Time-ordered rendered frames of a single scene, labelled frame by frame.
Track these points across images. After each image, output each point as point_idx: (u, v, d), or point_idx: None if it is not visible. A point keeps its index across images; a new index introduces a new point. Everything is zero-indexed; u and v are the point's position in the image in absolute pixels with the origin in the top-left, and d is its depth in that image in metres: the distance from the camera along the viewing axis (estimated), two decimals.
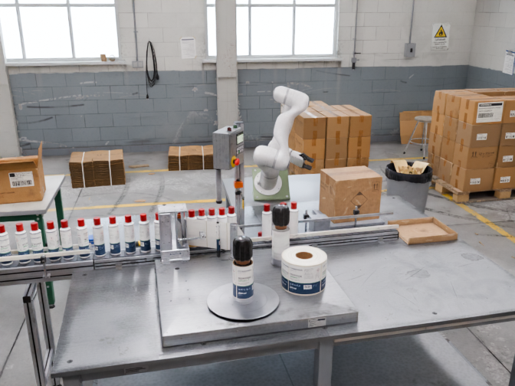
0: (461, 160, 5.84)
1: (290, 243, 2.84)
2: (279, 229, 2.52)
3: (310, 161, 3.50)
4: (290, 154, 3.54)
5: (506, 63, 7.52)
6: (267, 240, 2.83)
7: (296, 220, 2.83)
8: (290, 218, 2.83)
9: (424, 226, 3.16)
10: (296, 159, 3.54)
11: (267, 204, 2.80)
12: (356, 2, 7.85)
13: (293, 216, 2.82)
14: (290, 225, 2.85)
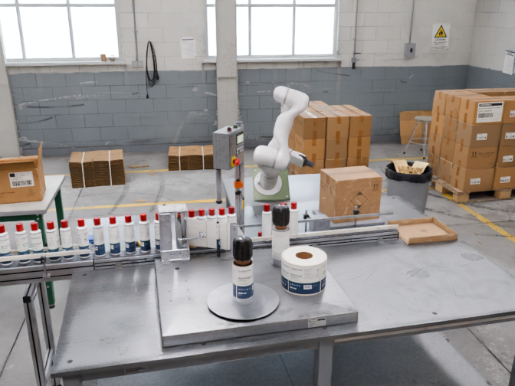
0: (461, 160, 5.84)
1: (290, 243, 2.84)
2: (279, 229, 2.52)
3: (311, 165, 3.54)
4: (290, 154, 3.54)
5: (506, 63, 7.52)
6: (267, 240, 2.83)
7: (296, 220, 2.83)
8: (290, 218, 2.83)
9: (424, 226, 3.16)
10: (296, 159, 3.54)
11: (267, 204, 2.80)
12: (356, 2, 7.85)
13: (293, 216, 2.82)
14: (290, 225, 2.85)
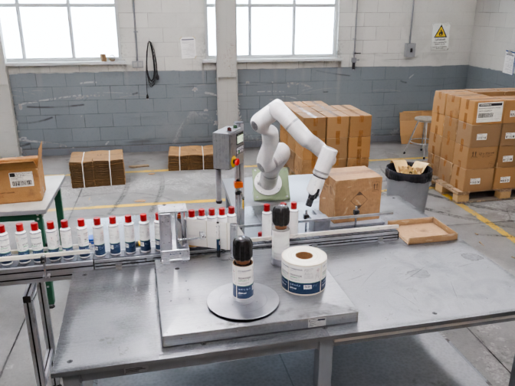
0: (461, 160, 5.84)
1: (290, 243, 2.84)
2: (279, 229, 2.52)
3: (306, 203, 2.84)
4: (319, 177, 2.78)
5: (506, 63, 7.52)
6: (267, 240, 2.83)
7: (296, 220, 2.83)
8: (290, 218, 2.83)
9: (424, 226, 3.16)
10: (313, 185, 2.79)
11: (267, 204, 2.80)
12: (356, 2, 7.85)
13: (293, 216, 2.82)
14: (290, 225, 2.85)
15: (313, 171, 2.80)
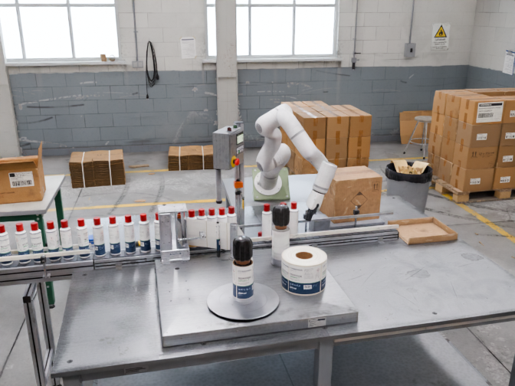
0: (461, 160, 5.84)
1: (290, 243, 2.84)
2: (279, 229, 2.52)
3: (306, 217, 2.86)
4: (318, 192, 2.80)
5: (506, 63, 7.52)
6: (267, 240, 2.83)
7: (296, 220, 2.83)
8: (290, 218, 2.83)
9: (424, 226, 3.16)
10: (312, 200, 2.82)
11: (267, 204, 2.80)
12: (356, 2, 7.85)
13: (293, 216, 2.82)
14: (290, 225, 2.85)
15: (312, 186, 2.83)
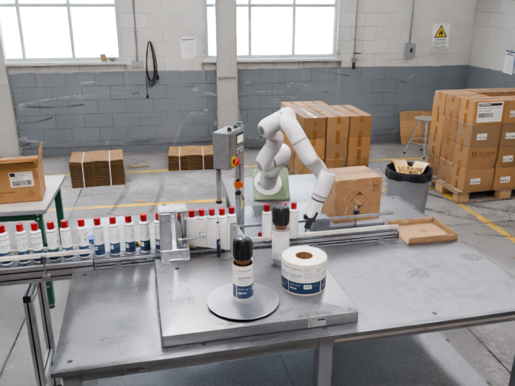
0: (461, 160, 5.84)
1: (290, 243, 2.84)
2: (279, 229, 2.52)
3: (305, 226, 2.88)
4: (317, 201, 2.82)
5: (506, 63, 7.52)
6: (267, 240, 2.83)
7: (296, 220, 2.83)
8: (290, 218, 2.83)
9: (424, 226, 3.16)
10: (311, 208, 2.84)
11: (267, 204, 2.80)
12: (356, 2, 7.85)
13: (293, 216, 2.82)
14: (290, 225, 2.85)
15: (311, 194, 2.84)
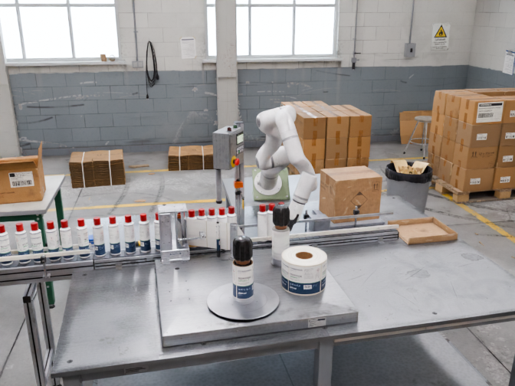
0: (461, 160, 5.84)
1: (290, 243, 2.84)
2: (279, 229, 2.52)
3: None
4: (298, 202, 2.80)
5: (506, 63, 7.52)
6: (262, 241, 2.83)
7: None
8: None
9: (424, 226, 3.16)
10: (292, 210, 2.81)
11: (263, 204, 2.79)
12: (356, 2, 7.85)
13: None
14: None
15: (292, 197, 2.82)
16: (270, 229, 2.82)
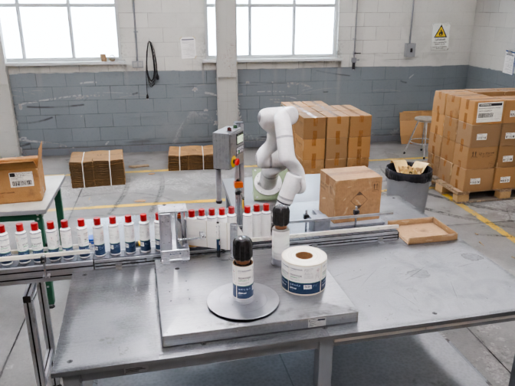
0: (461, 160, 5.84)
1: (290, 243, 2.84)
2: (279, 229, 2.52)
3: (271, 229, 2.84)
4: (283, 204, 2.78)
5: (506, 63, 7.52)
6: None
7: (267, 222, 2.81)
8: (262, 220, 2.81)
9: (424, 226, 3.16)
10: None
11: (247, 205, 2.78)
12: (356, 2, 7.85)
13: (264, 218, 2.80)
14: (262, 227, 2.83)
15: (277, 197, 2.80)
16: (255, 230, 2.81)
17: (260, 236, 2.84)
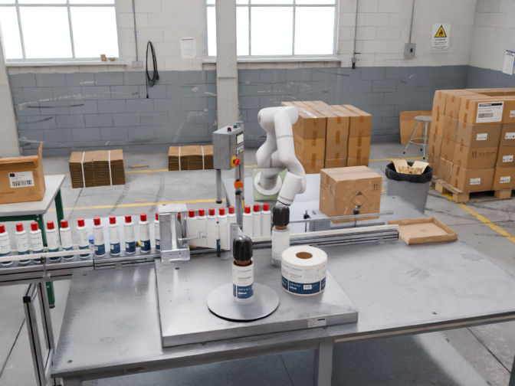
0: (461, 160, 5.84)
1: (290, 243, 2.84)
2: (279, 229, 2.52)
3: (271, 229, 2.84)
4: (283, 204, 2.78)
5: (506, 63, 7.52)
6: None
7: (267, 222, 2.81)
8: (261, 220, 2.82)
9: (424, 226, 3.16)
10: None
11: (247, 205, 2.77)
12: (356, 2, 7.85)
13: (264, 217, 2.80)
14: (261, 227, 2.83)
15: (277, 197, 2.81)
16: (255, 230, 2.81)
17: (260, 236, 2.84)
